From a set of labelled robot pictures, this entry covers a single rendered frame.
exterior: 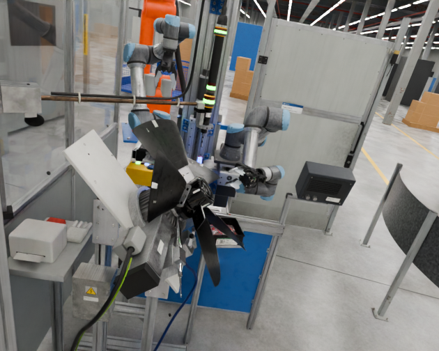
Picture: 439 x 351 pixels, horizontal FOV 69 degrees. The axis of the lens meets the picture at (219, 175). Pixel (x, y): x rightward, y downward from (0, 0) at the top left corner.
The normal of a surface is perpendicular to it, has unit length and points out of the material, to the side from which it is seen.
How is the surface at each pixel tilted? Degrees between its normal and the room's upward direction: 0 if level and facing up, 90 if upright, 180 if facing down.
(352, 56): 91
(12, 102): 90
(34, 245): 90
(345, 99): 90
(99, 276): 0
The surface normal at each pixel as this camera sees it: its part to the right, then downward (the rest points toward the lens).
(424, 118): -0.15, 0.38
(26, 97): 0.56, 0.43
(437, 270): -0.96, -0.07
